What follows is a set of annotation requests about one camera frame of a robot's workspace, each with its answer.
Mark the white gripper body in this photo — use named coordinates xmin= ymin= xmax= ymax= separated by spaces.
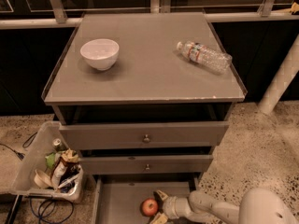
xmin=163 ymin=196 xmax=191 ymax=219

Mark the red apple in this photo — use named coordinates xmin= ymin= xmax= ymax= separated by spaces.
xmin=141 ymin=198 xmax=158 ymax=217

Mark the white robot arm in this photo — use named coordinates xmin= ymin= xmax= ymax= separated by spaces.
xmin=149 ymin=188 xmax=299 ymax=224

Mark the grey bottom drawer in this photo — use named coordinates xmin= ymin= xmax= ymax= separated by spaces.
xmin=92 ymin=173 xmax=200 ymax=224

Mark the grey drawer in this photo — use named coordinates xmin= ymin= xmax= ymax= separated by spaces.
xmin=92 ymin=173 xmax=200 ymax=224
xmin=79 ymin=155 xmax=213 ymax=175
xmin=59 ymin=121 xmax=228 ymax=150

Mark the grey middle drawer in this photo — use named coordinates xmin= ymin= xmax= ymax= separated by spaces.
xmin=79 ymin=155 xmax=213 ymax=175

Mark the grey top drawer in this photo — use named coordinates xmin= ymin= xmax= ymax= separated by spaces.
xmin=59 ymin=121 xmax=228 ymax=150

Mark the crumpled snack bag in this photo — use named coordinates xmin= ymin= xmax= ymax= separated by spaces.
xmin=50 ymin=148 xmax=78 ymax=189

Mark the metal can in bin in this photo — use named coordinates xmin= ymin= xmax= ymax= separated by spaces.
xmin=52 ymin=138 xmax=66 ymax=151

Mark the green wrapper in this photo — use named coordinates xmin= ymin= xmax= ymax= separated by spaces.
xmin=45 ymin=153 xmax=56 ymax=169

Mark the white paper cup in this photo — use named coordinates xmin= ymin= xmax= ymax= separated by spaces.
xmin=34 ymin=169 xmax=52 ymax=189

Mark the clear plastic trash bin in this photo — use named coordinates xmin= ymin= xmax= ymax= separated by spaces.
xmin=10 ymin=121 xmax=85 ymax=203

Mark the clear plastic water bottle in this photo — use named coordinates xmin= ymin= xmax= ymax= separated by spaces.
xmin=177 ymin=41 xmax=233 ymax=75

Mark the white ceramic bowl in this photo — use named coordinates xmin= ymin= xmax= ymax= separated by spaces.
xmin=80 ymin=38 xmax=120 ymax=71

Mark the metal window railing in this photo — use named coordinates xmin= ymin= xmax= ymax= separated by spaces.
xmin=0 ymin=0 xmax=299 ymax=30

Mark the blue cable on floor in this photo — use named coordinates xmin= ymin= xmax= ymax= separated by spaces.
xmin=29 ymin=197 xmax=75 ymax=224

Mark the black cable on floor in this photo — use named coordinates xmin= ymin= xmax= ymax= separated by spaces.
xmin=0 ymin=132 xmax=38 ymax=161

